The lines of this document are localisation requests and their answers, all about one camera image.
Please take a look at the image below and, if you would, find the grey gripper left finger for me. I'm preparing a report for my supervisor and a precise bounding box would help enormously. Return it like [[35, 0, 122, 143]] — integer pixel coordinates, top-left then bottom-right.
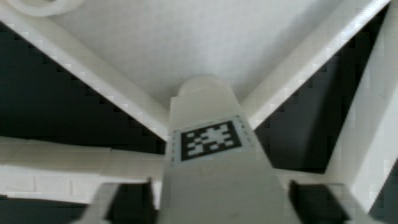
[[71, 180, 158, 224]]

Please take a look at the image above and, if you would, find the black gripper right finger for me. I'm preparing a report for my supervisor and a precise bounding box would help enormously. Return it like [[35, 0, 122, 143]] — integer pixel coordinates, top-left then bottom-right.
[[286, 179, 387, 224]]

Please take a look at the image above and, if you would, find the white desk leg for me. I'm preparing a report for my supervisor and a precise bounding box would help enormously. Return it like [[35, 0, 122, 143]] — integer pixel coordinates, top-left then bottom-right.
[[156, 76, 300, 224]]

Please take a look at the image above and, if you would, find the white desk top tray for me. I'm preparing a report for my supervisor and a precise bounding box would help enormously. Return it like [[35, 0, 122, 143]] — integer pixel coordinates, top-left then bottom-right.
[[0, 0, 390, 134]]

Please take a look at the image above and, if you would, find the white front fence bar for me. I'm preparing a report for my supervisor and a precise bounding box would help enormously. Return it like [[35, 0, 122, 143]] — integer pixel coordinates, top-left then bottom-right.
[[0, 136, 163, 203]]

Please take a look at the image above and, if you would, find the white fence bar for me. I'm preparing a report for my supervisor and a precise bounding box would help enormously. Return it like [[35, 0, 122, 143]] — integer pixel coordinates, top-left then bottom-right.
[[0, 136, 163, 203], [271, 7, 398, 208]]

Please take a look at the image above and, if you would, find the white right fence bar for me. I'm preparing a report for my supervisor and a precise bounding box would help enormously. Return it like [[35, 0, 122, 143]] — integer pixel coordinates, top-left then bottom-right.
[[271, 7, 398, 208]]

